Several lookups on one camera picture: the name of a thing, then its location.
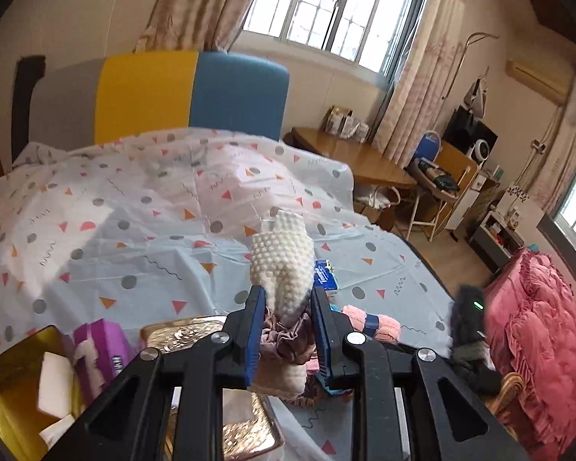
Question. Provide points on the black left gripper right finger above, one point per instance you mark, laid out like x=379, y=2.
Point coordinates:
x=323, y=326

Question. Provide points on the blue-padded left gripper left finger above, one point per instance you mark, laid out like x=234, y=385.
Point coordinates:
x=254, y=319

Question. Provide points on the pink satin scrunchie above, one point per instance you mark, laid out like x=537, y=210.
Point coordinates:
x=295, y=345

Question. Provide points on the pink towel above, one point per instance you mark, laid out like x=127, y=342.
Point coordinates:
x=376, y=326

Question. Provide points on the white waffle cloth with scrunchie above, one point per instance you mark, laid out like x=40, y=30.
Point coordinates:
x=283, y=261

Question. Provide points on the beige knit cloth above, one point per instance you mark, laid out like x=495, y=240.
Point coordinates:
x=280, y=378

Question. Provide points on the white wet wipes pack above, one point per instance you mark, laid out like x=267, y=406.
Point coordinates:
x=52, y=433

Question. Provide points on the blue pocket tissue pack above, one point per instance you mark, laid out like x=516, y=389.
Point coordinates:
x=324, y=276

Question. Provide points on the patterned white bed cover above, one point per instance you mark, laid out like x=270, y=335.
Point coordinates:
x=154, y=233

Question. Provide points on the white handbag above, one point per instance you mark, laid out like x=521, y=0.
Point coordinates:
x=378, y=197

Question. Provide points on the purple tissue box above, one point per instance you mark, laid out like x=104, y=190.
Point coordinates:
x=101, y=353

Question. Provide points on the wooden desk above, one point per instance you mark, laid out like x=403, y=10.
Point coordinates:
x=367, y=165

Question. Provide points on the white folding chair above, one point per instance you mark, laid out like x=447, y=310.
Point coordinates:
x=430, y=200

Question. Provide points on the white low cabinet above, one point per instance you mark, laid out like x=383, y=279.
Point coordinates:
x=509, y=226

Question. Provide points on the packets on desk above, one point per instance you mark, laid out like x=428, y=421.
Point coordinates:
x=342, y=123

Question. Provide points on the white foam block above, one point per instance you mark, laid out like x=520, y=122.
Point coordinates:
x=55, y=386

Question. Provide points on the pink ruffled blanket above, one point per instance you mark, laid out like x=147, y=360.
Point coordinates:
x=530, y=323

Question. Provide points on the gold metal tin tray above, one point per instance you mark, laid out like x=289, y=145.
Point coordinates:
x=20, y=373

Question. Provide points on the grey yellow blue headboard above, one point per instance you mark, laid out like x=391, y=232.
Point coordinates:
x=99, y=101

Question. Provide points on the window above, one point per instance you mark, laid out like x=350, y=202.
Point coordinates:
x=370, y=34

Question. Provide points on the beige patterned curtain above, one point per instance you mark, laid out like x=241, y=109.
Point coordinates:
x=198, y=25

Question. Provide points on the black rolled mat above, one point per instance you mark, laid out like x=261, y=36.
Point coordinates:
x=28, y=72

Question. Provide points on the wall air conditioner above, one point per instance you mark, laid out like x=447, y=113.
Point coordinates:
x=545, y=86

